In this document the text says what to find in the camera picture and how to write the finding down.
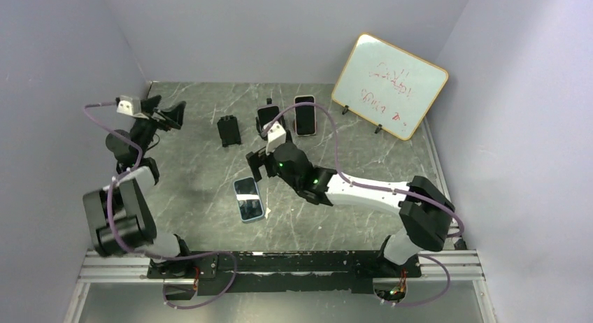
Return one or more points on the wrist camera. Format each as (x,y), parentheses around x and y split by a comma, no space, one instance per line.
(276,136)
(129,106)

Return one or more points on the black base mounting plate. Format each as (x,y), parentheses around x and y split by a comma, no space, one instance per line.
(297,271)

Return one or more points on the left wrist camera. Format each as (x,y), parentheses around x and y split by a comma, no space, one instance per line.
(129,106)

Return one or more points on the white cased phone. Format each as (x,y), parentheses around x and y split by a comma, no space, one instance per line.
(305,120)

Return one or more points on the black round base phone stand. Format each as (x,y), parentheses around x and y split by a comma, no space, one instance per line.
(281,120)

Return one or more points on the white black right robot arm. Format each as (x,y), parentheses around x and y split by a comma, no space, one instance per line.
(425,212)

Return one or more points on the black folding phone stand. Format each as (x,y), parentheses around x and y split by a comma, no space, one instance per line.
(229,131)

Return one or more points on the yellow framed whiteboard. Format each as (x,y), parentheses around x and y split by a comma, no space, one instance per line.
(387,86)

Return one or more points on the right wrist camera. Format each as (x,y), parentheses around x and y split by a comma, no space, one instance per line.
(276,136)

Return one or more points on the blue cased phone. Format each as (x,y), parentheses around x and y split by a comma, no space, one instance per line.
(250,206)

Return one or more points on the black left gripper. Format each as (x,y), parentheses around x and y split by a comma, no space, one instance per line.
(175,116)

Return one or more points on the purple phone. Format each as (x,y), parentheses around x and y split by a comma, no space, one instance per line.
(265,114)

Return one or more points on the aluminium rail frame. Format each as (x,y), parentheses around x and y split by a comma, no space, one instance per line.
(452,288)

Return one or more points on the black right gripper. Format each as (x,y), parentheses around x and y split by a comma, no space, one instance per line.
(257,159)

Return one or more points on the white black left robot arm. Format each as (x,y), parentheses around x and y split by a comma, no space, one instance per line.
(118,216)

